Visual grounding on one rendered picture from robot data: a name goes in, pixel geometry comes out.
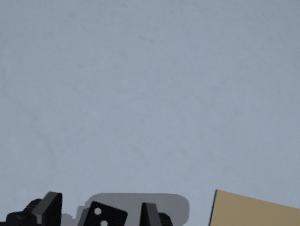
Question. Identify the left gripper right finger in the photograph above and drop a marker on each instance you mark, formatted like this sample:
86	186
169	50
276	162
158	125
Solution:
150	217

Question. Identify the tan square mat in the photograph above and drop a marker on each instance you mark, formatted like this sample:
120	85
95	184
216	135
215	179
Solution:
230	209

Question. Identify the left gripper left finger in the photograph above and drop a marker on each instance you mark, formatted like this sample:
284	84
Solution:
46	213

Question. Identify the black die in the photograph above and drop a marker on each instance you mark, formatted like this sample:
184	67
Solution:
103	215

